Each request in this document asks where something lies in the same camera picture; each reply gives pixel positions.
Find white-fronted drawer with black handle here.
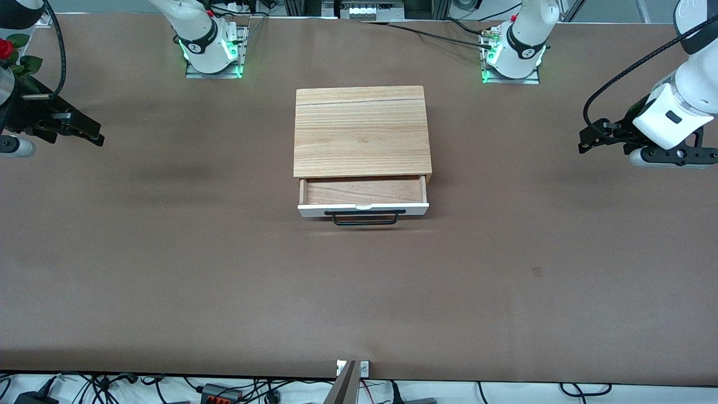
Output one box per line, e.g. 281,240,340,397
297,175,430,226

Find light wooden drawer cabinet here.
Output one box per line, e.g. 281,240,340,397
293,86,433,186

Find red rose with leaves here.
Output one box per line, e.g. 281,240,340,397
0,34,44,85

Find white power strip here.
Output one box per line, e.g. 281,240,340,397
342,2,396,21

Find black power adapter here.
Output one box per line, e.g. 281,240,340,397
13,390,58,404

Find black box with orange connectors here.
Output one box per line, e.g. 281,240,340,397
201,383,243,404

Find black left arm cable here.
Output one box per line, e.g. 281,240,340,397
582,22,718,140

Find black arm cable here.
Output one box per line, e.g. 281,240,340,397
42,0,67,98
582,22,718,140

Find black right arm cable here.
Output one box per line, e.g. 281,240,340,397
42,0,67,98

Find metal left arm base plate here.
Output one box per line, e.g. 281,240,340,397
480,31,542,85

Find short black table cable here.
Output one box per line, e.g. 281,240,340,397
442,17,486,36

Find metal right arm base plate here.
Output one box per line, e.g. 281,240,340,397
185,25,248,80

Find long black table cable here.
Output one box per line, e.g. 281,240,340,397
362,20,494,50

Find aluminium profile frame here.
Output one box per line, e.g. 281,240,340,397
283,0,452,22

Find black looped floor cable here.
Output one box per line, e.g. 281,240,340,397
559,382,613,397

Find grey slanted camera post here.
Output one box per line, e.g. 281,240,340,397
324,360,358,404

